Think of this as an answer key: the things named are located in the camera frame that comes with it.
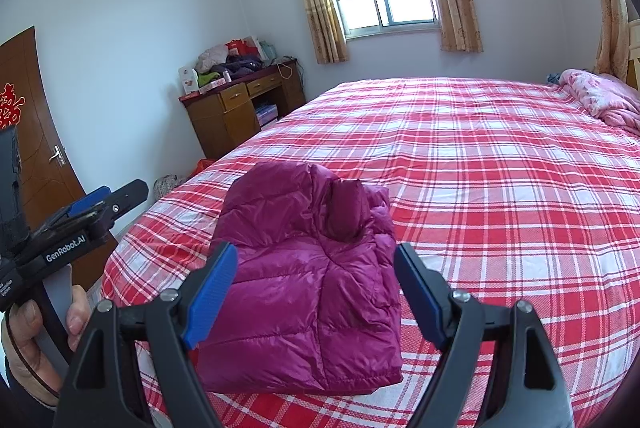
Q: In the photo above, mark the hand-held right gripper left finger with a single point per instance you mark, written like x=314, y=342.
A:
x=212, y=293

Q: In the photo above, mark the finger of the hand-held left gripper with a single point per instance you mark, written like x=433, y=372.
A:
x=125, y=200
x=87, y=203

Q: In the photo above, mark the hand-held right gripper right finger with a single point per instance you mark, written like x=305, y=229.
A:
x=417, y=298

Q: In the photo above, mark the purple puffer jacket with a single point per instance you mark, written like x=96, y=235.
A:
x=310, y=298

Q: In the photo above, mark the pale clothes pile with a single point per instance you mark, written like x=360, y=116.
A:
x=212, y=57

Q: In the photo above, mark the dark purple clothes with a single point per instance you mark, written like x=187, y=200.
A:
x=242, y=68

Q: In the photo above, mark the person's left hand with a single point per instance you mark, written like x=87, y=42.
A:
x=22, y=333

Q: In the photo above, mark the grey patterned bag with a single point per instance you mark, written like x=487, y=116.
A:
x=169, y=187

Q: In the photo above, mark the red plastic bag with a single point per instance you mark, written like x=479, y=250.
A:
x=204, y=167

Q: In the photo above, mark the brown wooden door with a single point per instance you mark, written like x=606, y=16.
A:
x=40, y=107

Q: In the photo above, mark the bed with red plaid sheet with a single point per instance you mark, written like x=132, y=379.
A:
x=475, y=208

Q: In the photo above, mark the wooden desk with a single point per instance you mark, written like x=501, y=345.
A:
x=220, y=127

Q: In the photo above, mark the red door decoration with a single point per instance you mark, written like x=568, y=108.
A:
x=10, y=105

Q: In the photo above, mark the white printed box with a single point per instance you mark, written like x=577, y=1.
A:
x=188, y=80

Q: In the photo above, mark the pink flat box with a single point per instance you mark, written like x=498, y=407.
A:
x=212, y=86

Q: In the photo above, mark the green cloth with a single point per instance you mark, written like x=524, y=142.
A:
x=207, y=78

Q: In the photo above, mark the small bottle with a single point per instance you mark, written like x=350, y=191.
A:
x=227, y=76

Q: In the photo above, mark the stack of boxes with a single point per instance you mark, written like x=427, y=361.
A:
x=266, y=115

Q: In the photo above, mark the red gift bag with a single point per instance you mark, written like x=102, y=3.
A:
x=240, y=47

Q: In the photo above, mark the white paper bag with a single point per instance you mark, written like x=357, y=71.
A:
x=265, y=48

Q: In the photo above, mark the blue cloth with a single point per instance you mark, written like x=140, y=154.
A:
x=554, y=77

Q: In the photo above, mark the pink floral quilt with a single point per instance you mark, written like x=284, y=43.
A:
x=605, y=100

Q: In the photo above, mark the wooden headboard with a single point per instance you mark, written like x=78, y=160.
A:
x=634, y=57

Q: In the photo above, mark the beige side curtain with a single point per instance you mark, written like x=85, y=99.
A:
x=612, y=22

